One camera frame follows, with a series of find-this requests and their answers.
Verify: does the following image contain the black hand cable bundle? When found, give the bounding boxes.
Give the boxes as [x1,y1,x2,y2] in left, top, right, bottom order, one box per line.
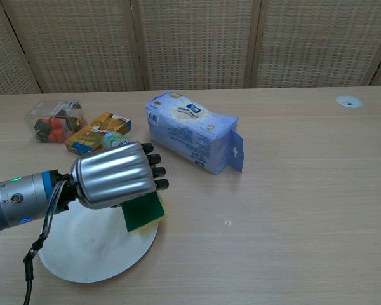
[22,180,65,305]

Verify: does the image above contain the white paper plate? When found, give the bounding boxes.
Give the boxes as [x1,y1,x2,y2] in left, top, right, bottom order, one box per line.
[37,203,159,283]

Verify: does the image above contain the blue tissue pack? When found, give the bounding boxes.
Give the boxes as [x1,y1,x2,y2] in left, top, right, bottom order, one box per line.
[145,90,244,175]

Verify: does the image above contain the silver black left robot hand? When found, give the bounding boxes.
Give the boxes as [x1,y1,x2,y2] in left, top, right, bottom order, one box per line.
[57,142,170,211]

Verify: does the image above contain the clear box with red sweets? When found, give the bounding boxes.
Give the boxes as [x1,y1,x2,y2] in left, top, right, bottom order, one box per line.
[24,100,88,144]

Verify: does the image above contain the white round cable grommet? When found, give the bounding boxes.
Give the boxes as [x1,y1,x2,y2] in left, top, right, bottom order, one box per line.
[335,95,364,109]

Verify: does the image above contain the green yellow sponge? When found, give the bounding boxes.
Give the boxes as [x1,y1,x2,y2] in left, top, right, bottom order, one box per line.
[121,191,168,233]

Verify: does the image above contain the blue green drink can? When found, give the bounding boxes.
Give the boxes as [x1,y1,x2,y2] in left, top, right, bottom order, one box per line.
[100,132,130,151]

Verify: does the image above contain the yellow orange carton box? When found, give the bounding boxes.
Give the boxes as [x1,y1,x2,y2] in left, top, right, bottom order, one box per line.
[65,112,133,156]

